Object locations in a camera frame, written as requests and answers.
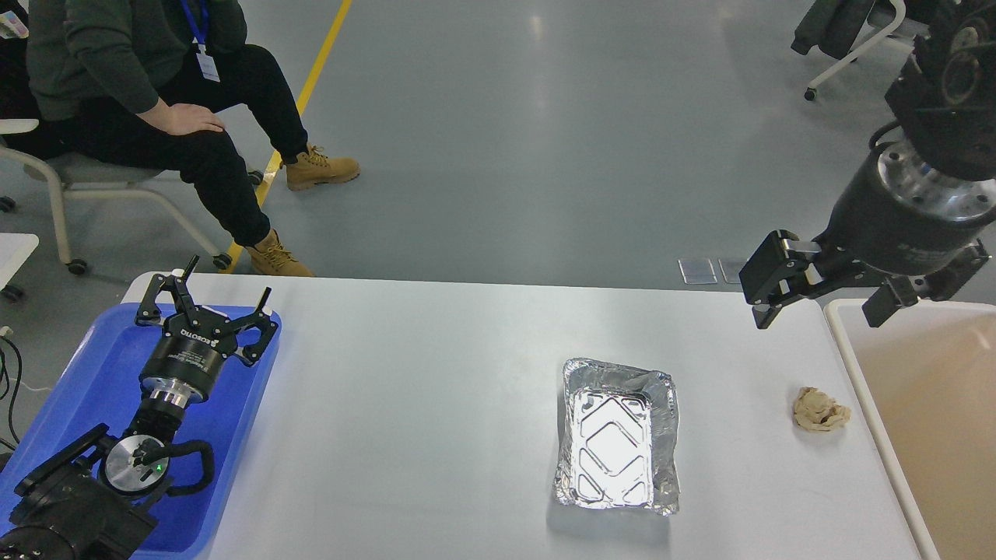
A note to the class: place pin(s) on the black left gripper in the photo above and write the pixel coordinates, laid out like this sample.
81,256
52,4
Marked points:
186,363

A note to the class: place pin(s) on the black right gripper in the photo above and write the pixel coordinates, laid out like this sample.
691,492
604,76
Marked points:
899,219

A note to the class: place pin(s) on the right floor socket plate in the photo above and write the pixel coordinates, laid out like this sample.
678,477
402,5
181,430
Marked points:
730,269

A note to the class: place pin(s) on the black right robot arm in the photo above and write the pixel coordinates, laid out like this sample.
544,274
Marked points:
943,99

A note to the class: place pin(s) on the crumpled brown paper ball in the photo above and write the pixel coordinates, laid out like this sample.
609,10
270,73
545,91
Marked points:
815,411

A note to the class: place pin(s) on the seated person in green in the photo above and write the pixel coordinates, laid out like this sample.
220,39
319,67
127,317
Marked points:
141,84

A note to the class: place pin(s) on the floor socket plate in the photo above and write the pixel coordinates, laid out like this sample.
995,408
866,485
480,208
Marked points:
697,271
730,269

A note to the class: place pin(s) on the white chair top right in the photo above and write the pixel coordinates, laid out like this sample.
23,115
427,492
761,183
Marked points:
845,30

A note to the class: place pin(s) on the white office chair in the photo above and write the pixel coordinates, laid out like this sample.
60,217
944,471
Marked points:
74,177

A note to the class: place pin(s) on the left floor socket plate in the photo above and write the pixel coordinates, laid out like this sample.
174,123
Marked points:
697,271

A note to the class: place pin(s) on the blue plastic tray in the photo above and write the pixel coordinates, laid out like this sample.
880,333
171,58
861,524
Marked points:
101,385

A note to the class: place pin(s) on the aluminium foil tray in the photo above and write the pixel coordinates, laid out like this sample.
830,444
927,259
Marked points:
618,437

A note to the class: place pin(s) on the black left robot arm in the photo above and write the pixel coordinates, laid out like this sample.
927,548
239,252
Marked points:
134,453

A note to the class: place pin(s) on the white side table edge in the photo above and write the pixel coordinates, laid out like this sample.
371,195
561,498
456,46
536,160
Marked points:
15,249

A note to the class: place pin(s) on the beige plastic bin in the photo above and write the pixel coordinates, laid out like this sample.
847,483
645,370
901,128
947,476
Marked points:
925,382

